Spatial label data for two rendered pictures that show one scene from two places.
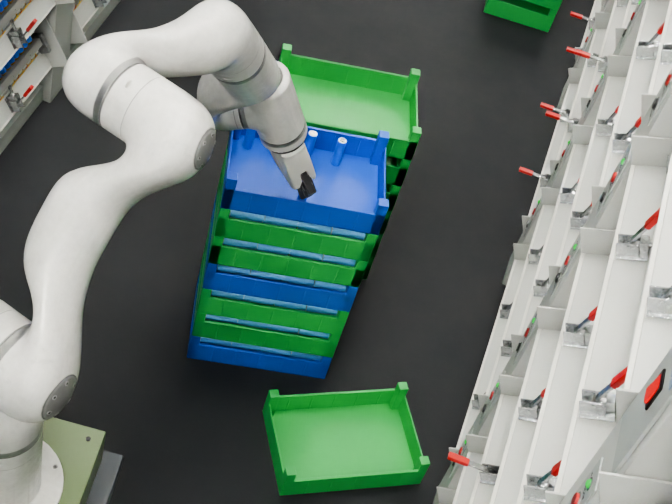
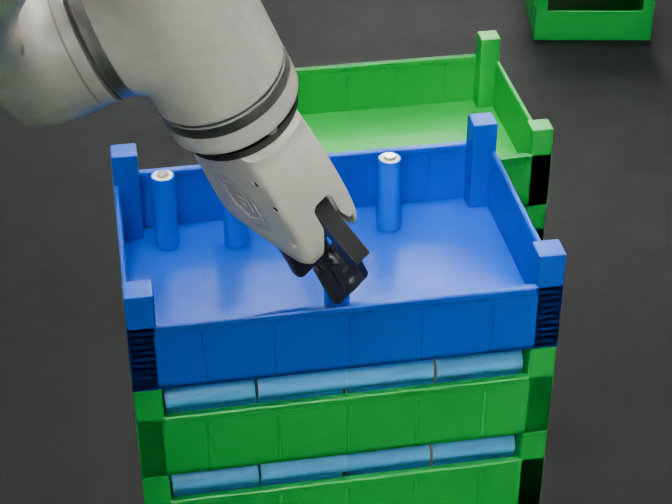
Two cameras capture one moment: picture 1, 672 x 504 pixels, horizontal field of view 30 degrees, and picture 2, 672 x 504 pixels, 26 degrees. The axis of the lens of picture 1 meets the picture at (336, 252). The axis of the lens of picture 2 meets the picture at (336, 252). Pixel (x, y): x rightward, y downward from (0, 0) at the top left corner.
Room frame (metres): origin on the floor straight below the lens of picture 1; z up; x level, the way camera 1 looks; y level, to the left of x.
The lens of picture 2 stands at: (0.80, 0.06, 1.12)
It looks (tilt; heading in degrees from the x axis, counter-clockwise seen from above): 35 degrees down; 3
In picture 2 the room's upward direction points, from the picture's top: straight up
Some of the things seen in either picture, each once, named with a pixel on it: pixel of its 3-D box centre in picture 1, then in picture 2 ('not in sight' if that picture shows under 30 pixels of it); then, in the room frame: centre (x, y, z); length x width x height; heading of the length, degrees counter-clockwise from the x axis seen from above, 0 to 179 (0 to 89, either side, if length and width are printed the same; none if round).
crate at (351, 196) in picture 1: (306, 168); (325, 241); (1.68, 0.10, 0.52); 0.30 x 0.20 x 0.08; 102
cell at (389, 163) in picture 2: (339, 151); (389, 191); (1.76, 0.06, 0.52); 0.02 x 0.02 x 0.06
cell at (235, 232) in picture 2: not in sight; (234, 206); (1.73, 0.17, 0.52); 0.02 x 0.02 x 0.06
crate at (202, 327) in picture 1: (269, 298); not in sight; (1.68, 0.10, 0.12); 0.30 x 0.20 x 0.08; 102
